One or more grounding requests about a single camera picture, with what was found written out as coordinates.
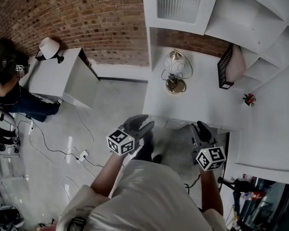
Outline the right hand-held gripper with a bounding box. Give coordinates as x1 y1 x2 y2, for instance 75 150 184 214
191 121 226 172

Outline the black fabric bundle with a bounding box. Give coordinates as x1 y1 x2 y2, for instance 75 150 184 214
218 177 250 193

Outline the pink book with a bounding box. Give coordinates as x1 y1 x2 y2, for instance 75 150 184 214
227 44 248 81

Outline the black skirting strip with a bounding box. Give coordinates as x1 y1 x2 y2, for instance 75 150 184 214
97 77 149 83

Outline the white low rack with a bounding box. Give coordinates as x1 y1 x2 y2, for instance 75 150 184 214
0 150 25 184

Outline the person's right forearm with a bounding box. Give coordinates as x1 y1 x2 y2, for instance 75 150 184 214
200 168 224 215

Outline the white floor cable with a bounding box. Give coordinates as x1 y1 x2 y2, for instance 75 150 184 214
74 105 95 153

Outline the person's white shirt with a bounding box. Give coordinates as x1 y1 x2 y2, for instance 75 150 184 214
56 159 228 231

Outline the white hutch shelf unit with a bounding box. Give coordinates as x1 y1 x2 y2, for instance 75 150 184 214
141 0 289 91

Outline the dark grey board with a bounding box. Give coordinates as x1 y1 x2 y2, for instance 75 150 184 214
0 38 17 68

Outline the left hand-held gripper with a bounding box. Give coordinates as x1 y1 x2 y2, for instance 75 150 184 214
106 114 155 156

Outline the white padded pole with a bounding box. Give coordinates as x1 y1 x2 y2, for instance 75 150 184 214
0 109 15 126

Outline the white desk with drawers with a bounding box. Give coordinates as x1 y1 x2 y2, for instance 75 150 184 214
142 46 253 132

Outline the person's left leg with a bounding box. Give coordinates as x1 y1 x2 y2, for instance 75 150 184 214
134 130 155 163

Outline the black mesh file holder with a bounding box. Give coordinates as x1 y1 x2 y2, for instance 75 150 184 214
217 43 235 90

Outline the small potted flower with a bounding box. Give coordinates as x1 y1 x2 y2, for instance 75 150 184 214
242 92 257 107

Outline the black floor cable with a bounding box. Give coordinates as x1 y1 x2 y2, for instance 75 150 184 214
184 174 202 194
85 157 104 168
28 120 79 161

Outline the black glass cabinet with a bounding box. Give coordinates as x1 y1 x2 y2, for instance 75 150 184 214
238 177 289 231

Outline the red white packet bundle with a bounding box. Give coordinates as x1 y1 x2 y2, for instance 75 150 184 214
239 191 263 201

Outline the black chest device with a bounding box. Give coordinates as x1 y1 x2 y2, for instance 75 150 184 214
67 216 87 231

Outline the person's left forearm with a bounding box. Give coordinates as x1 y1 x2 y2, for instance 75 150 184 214
90 152 126 198

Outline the white side table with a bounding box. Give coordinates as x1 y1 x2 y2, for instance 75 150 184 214
18 47 99 110

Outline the dark equipment pile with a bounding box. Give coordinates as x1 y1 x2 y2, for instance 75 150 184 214
0 205 26 230

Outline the white shade table lamp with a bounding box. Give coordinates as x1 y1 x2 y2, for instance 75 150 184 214
38 37 65 64

